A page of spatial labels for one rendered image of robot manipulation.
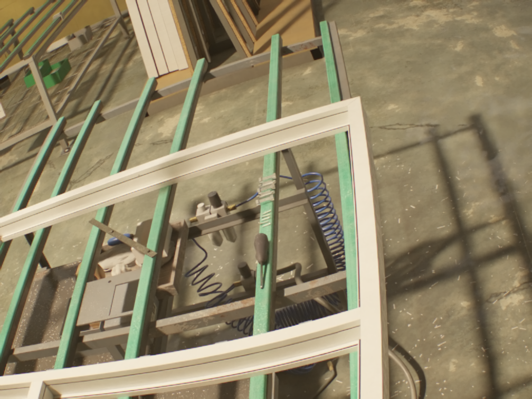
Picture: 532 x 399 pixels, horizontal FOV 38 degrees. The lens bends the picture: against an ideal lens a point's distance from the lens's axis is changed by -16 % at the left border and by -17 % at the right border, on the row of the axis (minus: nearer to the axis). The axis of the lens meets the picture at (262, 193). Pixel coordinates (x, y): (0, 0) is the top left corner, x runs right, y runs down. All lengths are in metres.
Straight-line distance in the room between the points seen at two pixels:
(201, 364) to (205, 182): 2.98
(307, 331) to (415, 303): 1.53
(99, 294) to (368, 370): 1.03
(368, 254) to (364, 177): 0.34
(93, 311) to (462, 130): 2.52
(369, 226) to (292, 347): 0.38
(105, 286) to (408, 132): 2.42
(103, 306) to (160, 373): 0.50
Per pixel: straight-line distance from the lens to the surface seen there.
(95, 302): 2.40
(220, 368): 1.86
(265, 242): 2.22
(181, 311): 3.36
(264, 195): 2.48
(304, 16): 6.48
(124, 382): 1.95
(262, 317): 2.01
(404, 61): 5.39
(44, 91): 6.11
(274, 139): 2.70
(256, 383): 1.82
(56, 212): 2.95
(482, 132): 4.29
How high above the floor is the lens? 1.98
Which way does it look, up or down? 27 degrees down
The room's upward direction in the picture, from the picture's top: 23 degrees counter-clockwise
